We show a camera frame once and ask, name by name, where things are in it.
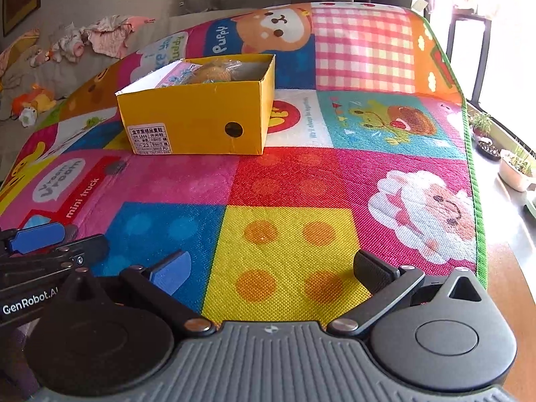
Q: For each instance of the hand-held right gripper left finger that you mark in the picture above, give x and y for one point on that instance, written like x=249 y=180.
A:
x=171 y=274

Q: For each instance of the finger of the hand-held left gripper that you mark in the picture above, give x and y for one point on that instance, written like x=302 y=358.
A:
x=35 y=238
x=86 y=246

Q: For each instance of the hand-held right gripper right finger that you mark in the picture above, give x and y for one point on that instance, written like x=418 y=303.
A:
x=370 y=275

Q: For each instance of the yellow cardboard box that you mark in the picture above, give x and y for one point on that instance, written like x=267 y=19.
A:
x=188 y=127

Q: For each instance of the pink blue snack packet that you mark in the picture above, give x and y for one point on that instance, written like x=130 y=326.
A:
x=178 y=76

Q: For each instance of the yellow small bread packet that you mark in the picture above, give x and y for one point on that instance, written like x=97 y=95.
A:
x=213 y=73

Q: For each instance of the colourful cartoon play mat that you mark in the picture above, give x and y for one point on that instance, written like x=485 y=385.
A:
x=293 y=184

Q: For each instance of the orange plush toy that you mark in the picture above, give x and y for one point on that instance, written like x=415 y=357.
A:
x=35 y=102

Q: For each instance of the dark round plant dish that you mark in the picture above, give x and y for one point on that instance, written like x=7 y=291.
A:
x=489 y=150

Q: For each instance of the white plant pot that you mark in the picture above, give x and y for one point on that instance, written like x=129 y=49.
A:
x=513 y=173

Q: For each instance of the small green potted plant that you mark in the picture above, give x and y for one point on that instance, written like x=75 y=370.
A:
x=481 y=123

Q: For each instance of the small patterned clothes pile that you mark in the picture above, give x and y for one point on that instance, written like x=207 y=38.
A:
x=69 y=44

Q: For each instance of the pink crumpled cloth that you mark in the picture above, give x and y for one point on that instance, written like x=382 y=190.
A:
x=109 y=37

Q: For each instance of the black metal rack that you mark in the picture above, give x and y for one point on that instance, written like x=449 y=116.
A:
x=454 y=50

